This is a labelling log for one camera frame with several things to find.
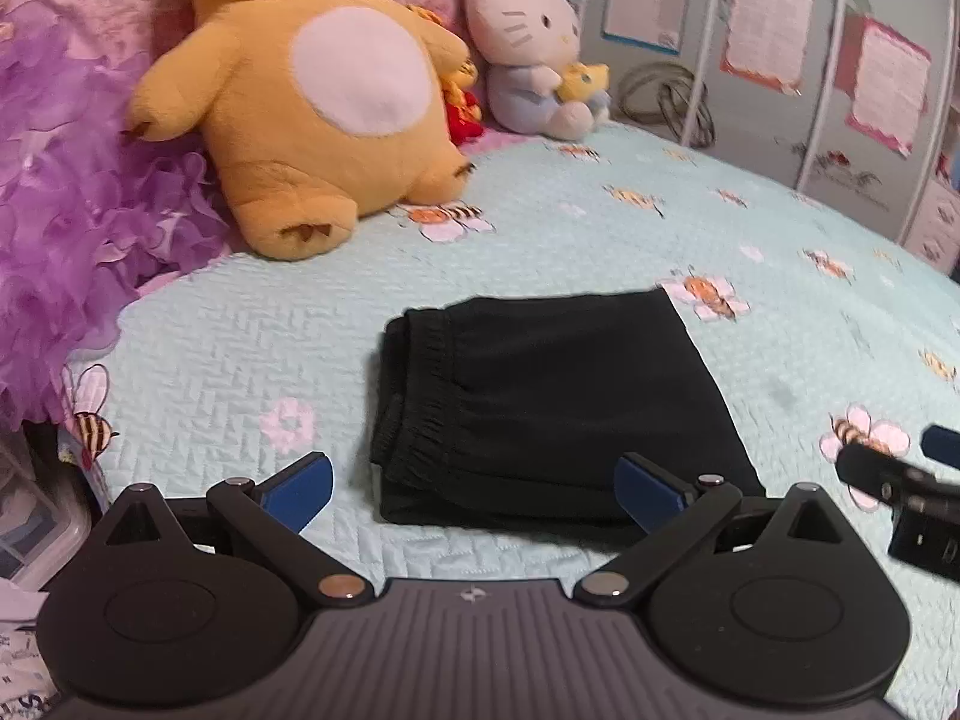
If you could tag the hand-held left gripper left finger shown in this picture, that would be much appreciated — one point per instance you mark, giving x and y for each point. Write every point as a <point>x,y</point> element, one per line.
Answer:
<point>300,491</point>

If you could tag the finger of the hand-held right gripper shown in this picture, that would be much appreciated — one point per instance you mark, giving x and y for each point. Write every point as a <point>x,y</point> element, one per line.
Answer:
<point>943,441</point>
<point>866,469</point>

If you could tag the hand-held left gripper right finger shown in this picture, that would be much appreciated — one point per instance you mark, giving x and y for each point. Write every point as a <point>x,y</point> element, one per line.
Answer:
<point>645,493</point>

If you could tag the black shorts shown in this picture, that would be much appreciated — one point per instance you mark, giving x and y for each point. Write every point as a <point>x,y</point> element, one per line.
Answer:
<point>562,390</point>

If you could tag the bee print quilt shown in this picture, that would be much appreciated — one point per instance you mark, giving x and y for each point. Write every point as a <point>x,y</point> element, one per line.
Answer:
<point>262,330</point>

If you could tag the white drawer cabinet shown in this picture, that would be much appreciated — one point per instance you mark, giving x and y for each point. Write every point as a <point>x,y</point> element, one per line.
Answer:
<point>937,221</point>

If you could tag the clear plastic storage box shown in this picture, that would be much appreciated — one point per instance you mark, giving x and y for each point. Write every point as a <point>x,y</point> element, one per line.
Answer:
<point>37,525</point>

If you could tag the white printed cloth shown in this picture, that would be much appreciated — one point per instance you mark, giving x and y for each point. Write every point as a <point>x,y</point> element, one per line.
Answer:
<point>19,660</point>

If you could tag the sliding door wardrobe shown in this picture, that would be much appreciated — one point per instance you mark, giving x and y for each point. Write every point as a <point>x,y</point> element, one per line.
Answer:
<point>825,127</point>

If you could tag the large yellow plush toy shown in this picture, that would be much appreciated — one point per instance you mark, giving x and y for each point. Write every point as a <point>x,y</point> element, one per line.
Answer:
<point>300,150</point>

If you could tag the pink bordered paper sheet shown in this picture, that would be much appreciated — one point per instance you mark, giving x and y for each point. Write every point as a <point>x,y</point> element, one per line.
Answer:
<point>889,82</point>

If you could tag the purple ruffled cloth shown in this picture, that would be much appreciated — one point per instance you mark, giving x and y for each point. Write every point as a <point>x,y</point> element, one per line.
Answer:
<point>67,202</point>

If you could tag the coiled hoops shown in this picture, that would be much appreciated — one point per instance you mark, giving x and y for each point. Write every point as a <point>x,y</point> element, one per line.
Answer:
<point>664,101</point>

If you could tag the small red plush toy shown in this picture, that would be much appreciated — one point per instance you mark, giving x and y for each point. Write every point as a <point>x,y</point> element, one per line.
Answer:
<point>461,109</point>

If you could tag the small yellow plush bear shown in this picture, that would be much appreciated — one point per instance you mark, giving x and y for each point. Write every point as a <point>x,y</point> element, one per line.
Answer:
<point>581,82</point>

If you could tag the orange bordered paper sheet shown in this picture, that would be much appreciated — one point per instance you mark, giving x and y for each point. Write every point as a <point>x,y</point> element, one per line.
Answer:
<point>765,30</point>

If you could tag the white cat plush toy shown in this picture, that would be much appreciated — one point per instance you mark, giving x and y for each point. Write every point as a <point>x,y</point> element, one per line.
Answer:
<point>517,22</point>

